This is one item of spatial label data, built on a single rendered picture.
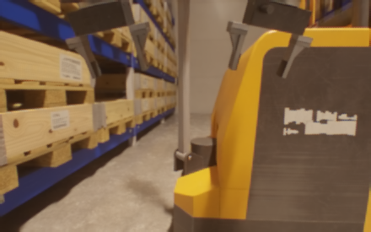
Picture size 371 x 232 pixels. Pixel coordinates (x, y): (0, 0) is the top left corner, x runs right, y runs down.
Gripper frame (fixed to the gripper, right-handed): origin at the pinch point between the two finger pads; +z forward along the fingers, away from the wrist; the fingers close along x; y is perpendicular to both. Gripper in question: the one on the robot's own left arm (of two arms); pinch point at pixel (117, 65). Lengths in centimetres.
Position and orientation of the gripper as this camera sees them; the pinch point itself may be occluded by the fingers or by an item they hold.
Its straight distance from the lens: 51.3
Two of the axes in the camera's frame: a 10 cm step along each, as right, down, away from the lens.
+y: 1.2, -5.1, 8.5
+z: 1.8, 8.6, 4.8
